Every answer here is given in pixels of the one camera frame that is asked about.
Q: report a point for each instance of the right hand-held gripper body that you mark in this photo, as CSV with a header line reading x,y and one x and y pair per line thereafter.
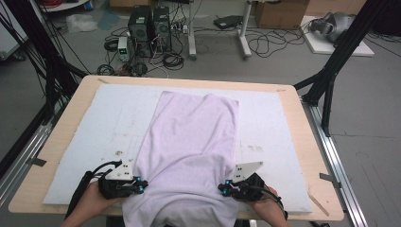
x,y
250,189

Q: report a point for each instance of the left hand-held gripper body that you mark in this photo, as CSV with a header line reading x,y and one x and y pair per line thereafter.
x,y
116,186

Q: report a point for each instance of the pale purple towel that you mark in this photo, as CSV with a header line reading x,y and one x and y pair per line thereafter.
x,y
189,142

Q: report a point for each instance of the person's left hand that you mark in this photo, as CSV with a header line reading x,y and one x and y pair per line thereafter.
x,y
94,205

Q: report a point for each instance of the white gridded mat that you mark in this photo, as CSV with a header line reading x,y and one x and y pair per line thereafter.
x,y
110,126

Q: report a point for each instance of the thin wooden stick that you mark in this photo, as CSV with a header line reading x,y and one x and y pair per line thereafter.
x,y
319,205

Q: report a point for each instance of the grey tape strip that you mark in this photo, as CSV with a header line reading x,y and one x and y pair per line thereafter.
x,y
329,179

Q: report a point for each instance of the black tape strip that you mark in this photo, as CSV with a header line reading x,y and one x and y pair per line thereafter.
x,y
38,162

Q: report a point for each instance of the grey power supply unit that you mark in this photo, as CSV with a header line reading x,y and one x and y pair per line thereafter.
x,y
123,48

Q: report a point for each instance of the white table leg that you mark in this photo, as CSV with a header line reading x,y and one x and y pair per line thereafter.
x,y
244,34
191,31

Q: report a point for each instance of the large black computer tower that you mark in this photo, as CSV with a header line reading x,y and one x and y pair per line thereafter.
x,y
140,31

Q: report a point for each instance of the slim black computer tower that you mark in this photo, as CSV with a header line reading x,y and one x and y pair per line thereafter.
x,y
162,28

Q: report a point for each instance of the white power strip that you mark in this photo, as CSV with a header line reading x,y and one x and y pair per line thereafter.
x,y
181,29

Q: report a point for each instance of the white floor board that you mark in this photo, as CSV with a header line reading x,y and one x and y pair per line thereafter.
x,y
321,47

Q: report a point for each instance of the black flat case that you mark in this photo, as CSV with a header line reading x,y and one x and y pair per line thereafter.
x,y
227,22

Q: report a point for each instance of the clear plastic bag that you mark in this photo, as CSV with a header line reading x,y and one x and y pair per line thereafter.
x,y
81,23

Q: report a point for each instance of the large cardboard box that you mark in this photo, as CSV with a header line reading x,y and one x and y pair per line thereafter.
x,y
280,14

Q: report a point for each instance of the blue cup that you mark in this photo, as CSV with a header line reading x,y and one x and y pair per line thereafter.
x,y
88,5

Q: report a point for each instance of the grey headset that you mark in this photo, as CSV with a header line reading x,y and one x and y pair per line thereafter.
x,y
334,26

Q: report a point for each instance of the round white table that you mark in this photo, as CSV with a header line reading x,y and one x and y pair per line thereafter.
x,y
67,6

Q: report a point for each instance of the low cardboard box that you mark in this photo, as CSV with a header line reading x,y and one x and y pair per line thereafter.
x,y
334,6

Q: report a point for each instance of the aluminium rail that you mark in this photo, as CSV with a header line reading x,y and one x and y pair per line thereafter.
x,y
342,176
22,157

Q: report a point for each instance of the black metal frame stand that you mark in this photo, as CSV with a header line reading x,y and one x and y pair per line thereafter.
x,y
47,56
334,63

